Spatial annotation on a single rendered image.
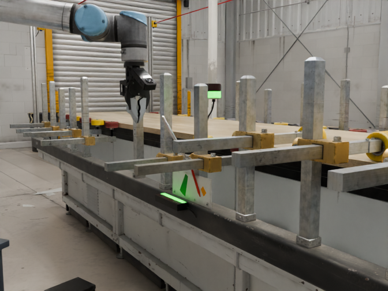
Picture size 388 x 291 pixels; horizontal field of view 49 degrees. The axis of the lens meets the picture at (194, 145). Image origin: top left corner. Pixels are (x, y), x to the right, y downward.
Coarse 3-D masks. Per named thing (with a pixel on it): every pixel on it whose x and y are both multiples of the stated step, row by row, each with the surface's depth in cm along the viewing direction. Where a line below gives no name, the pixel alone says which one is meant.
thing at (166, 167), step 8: (184, 160) 140; (192, 160) 140; (200, 160) 141; (224, 160) 146; (136, 168) 130; (144, 168) 130; (152, 168) 132; (160, 168) 133; (168, 168) 135; (176, 168) 136; (184, 168) 138; (192, 168) 140; (200, 168) 141
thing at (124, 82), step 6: (126, 66) 150; (132, 66) 147; (138, 66) 148; (126, 72) 150; (126, 78) 150; (132, 78) 147; (120, 84) 151; (126, 84) 147; (132, 84) 146; (138, 84) 147; (120, 90) 152; (132, 90) 146; (138, 90) 147
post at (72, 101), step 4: (72, 88) 269; (72, 92) 269; (72, 96) 269; (72, 100) 270; (72, 104) 270; (72, 108) 270; (72, 112) 270; (72, 116) 271; (72, 120) 271; (76, 120) 272; (72, 124) 271; (76, 124) 273; (72, 128) 271; (72, 144) 272; (76, 144) 274; (72, 148) 273; (76, 148) 274
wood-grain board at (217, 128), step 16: (96, 112) 394; (112, 112) 394; (128, 128) 246; (144, 128) 227; (160, 128) 217; (176, 128) 217; (192, 128) 217; (208, 128) 217; (224, 128) 217; (256, 128) 217; (272, 128) 217; (288, 128) 217; (288, 144) 150; (352, 160) 117; (368, 160) 115
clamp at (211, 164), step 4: (192, 156) 147; (196, 156) 145; (200, 156) 143; (204, 156) 141; (208, 156) 141; (220, 156) 141; (204, 160) 141; (208, 160) 139; (212, 160) 139; (216, 160) 140; (220, 160) 141; (204, 164) 141; (208, 164) 139; (212, 164) 140; (216, 164) 140; (220, 164) 141; (204, 168) 141; (208, 168) 139; (212, 168) 140; (216, 168) 140; (220, 168) 141; (208, 172) 139; (212, 172) 140
